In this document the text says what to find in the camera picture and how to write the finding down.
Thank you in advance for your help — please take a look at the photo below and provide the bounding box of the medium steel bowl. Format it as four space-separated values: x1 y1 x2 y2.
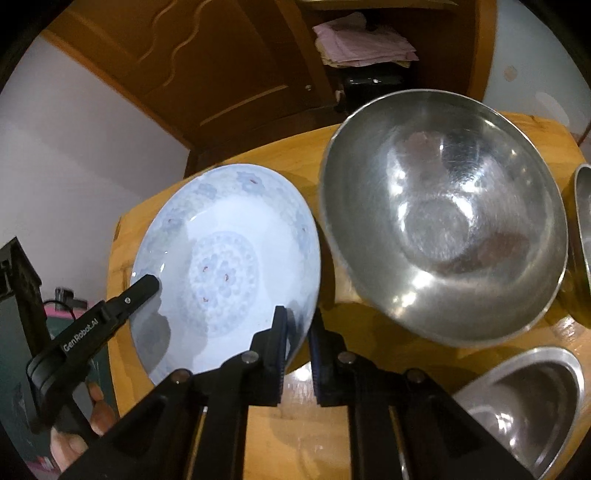
573 164 590 296

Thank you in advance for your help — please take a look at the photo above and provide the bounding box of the brown wooden door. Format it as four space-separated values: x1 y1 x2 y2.
45 0 335 150

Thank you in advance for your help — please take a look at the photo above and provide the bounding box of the large steel bowl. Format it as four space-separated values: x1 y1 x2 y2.
318 89 568 347

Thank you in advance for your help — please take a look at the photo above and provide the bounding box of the folded pink cloth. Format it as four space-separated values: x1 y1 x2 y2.
312 12 419 68

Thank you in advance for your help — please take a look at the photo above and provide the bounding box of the small steel bowl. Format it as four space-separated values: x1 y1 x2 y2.
454 346 585 479

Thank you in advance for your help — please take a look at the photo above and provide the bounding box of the left hand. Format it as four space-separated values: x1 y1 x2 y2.
50 382 117 472

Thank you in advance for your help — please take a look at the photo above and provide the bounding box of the pink framed green chalkboard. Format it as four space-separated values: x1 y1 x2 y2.
1 296 119 479

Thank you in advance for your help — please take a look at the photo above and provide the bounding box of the white blue patterned bowl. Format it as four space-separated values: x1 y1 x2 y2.
129 164 322 384

